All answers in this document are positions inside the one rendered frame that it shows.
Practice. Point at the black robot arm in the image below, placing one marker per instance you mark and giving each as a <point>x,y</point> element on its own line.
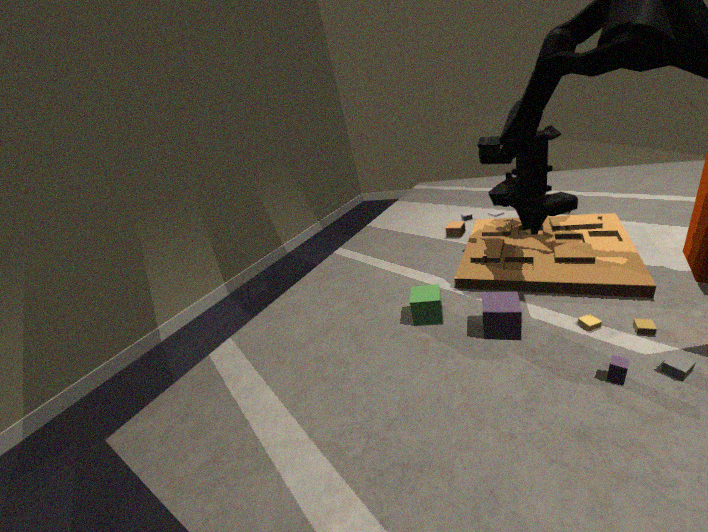
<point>637,35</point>

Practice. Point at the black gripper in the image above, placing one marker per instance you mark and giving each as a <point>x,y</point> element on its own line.
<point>536,206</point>

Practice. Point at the green cube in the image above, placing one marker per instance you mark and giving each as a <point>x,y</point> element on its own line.
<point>426,305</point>

